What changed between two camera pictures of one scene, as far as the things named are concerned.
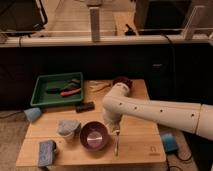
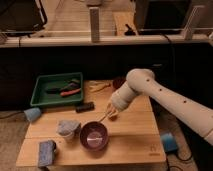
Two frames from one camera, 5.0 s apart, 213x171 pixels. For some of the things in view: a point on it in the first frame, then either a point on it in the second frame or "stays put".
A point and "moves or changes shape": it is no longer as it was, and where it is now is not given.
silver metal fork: (116, 146) moves or changes shape
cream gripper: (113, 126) → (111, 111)
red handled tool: (63, 94) stays put
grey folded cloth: (68, 127) stays put
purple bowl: (93, 135) stays put
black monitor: (22, 17) stays put
